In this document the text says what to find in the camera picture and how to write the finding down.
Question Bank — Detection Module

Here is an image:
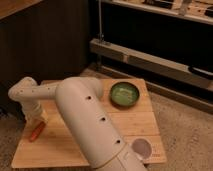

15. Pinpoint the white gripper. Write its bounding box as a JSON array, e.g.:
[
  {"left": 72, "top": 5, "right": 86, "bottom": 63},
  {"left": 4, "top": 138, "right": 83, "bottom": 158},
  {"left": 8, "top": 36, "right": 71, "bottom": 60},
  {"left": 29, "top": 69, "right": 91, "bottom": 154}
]
[{"left": 23, "top": 102, "right": 48, "bottom": 123}]

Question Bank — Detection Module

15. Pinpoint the red-orange pepper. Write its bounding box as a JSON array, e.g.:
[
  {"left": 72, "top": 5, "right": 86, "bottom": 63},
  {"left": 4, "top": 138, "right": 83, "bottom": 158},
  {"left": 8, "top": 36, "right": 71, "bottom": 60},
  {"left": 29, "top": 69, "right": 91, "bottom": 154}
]
[{"left": 29, "top": 122, "right": 46, "bottom": 142}]

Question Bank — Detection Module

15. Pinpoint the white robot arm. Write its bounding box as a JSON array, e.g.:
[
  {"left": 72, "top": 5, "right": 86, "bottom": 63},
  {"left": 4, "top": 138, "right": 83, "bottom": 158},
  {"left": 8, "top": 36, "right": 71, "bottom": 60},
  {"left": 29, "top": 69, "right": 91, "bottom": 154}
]
[{"left": 8, "top": 77, "right": 147, "bottom": 171}]

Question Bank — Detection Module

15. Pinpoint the green bowl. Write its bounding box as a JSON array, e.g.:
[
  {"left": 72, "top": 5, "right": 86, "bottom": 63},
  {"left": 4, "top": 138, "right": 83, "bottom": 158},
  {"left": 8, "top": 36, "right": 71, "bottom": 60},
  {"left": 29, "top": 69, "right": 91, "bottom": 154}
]
[{"left": 109, "top": 82, "right": 140, "bottom": 107}]

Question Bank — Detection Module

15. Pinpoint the metal vertical pole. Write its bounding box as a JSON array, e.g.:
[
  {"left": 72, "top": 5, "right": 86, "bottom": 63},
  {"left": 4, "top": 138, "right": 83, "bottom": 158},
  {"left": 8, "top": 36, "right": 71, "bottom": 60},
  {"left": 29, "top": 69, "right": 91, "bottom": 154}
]
[{"left": 98, "top": 0, "right": 104, "bottom": 42}]

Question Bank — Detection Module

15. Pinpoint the wooden shelf rail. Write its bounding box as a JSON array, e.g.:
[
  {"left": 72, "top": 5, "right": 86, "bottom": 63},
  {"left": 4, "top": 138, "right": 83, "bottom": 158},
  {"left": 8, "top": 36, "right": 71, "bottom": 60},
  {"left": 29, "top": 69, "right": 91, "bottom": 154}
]
[{"left": 90, "top": 39, "right": 213, "bottom": 92}]

